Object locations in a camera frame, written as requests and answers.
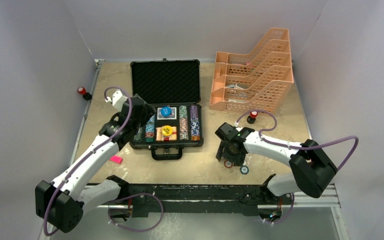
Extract red poker chip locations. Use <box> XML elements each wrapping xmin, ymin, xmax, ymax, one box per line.
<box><xmin>223</xmin><ymin>160</ymin><xmax>233</xmax><ymax>169</ymax></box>

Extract blue round button chip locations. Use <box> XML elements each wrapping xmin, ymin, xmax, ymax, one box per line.
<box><xmin>159</xmin><ymin>106</ymin><xmax>172</xmax><ymax>117</ymax></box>

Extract red gold card deck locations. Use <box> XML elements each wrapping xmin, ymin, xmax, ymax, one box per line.
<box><xmin>155</xmin><ymin>125</ymin><xmax>178</xmax><ymax>142</ymax></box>

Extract yellow round button chip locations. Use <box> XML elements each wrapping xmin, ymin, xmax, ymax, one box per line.
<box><xmin>161</xmin><ymin>125</ymin><xmax>174</xmax><ymax>137</ymax></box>

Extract blue playing card deck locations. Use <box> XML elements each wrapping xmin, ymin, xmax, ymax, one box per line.
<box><xmin>156</xmin><ymin>106</ymin><xmax>177</xmax><ymax>121</ymax></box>

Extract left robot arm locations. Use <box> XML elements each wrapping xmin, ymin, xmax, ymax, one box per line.
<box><xmin>34</xmin><ymin>94</ymin><xmax>156</xmax><ymax>237</ymax></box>

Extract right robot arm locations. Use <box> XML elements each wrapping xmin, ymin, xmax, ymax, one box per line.
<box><xmin>215</xmin><ymin>122</ymin><xmax>338</xmax><ymax>204</ymax></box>

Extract black poker set case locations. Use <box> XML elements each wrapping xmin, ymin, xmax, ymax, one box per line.
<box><xmin>130</xmin><ymin>59</ymin><xmax>204</xmax><ymax>161</ymax></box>

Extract teal poker chip right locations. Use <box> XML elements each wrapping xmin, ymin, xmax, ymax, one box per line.
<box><xmin>239</xmin><ymin>165</ymin><xmax>250</xmax><ymax>175</ymax></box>

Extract red black stamp on table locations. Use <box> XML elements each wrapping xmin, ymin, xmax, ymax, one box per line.
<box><xmin>246</xmin><ymin>111</ymin><xmax>258</xmax><ymax>124</ymax></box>

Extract pink highlighter marker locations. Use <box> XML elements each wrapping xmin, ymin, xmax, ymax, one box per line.
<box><xmin>109</xmin><ymin>155</ymin><xmax>123</xmax><ymax>164</ymax></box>

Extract red emergency button left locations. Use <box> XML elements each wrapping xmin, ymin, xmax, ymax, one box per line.
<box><xmin>77</xmin><ymin>87</ymin><xmax>93</xmax><ymax>101</ymax></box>

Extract orange plastic file tray rack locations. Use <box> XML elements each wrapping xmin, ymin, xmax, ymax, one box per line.
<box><xmin>209</xmin><ymin>27</ymin><xmax>295</xmax><ymax>113</ymax></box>

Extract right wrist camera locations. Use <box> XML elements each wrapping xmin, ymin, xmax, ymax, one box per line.
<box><xmin>233</xmin><ymin>122</ymin><xmax>243</xmax><ymax>128</ymax></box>

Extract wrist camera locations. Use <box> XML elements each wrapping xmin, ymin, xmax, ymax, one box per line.
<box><xmin>233</xmin><ymin>122</ymin><xmax>243</xmax><ymax>128</ymax></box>
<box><xmin>104</xmin><ymin>90</ymin><xmax>128</xmax><ymax>111</ymax></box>

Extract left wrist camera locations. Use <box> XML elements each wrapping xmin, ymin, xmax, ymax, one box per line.
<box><xmin>104</xmin><ymin>90</ymin><xmax>128</xmax><ymax>111</ymax></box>

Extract black base frame rail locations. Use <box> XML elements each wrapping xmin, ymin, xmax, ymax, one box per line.
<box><xmin>115</xmin><ymin>183</ymin><xmax>293</xmax><ymax>218</ymax></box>

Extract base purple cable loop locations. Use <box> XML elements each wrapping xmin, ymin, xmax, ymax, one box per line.
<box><xmin>107</xmin><ymin>193</ymin><xmax>165</xmax><ymax>233</ymax></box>

